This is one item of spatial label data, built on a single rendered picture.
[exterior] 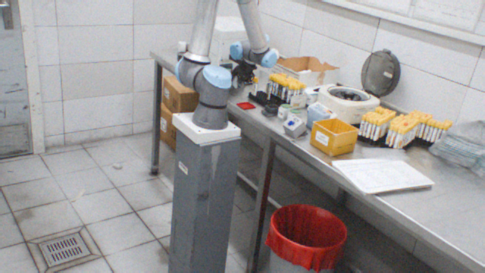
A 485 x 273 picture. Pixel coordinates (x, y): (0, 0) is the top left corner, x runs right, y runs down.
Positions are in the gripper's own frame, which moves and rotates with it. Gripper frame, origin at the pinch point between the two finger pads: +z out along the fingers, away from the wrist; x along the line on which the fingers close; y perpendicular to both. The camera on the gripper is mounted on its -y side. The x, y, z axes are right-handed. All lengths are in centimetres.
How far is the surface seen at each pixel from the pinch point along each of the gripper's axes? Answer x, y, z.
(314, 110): 8, 42, -30
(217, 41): -4.4, -19.2, -10.9
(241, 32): 7.7, -18.6, -16.4
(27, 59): -65, -103, 88
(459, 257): -8, 120, -61
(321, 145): -2, 61, -32
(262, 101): 4.8, 18.2, -7.5
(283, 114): 1.7, 34.2, -18.4
